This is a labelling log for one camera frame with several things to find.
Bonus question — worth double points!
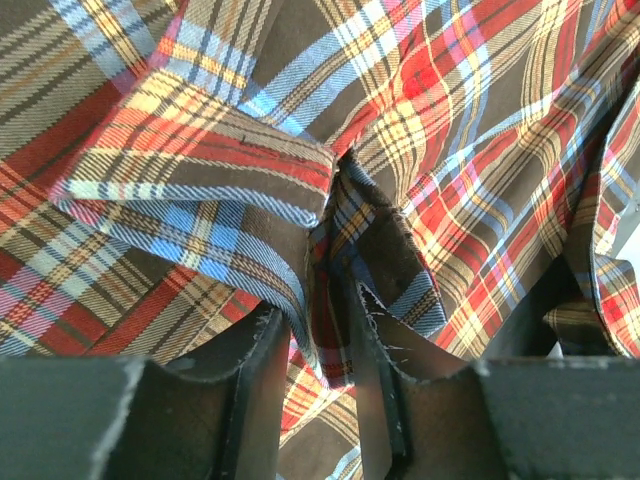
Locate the red plaid long sleeve shirt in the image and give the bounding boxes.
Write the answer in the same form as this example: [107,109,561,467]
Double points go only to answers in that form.
[1,1,639,479]

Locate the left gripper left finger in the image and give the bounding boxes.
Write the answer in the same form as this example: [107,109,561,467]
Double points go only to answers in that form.
[1,307,289,479]

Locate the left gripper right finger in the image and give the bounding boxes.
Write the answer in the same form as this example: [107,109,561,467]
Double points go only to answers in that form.
[350,283,639,479]

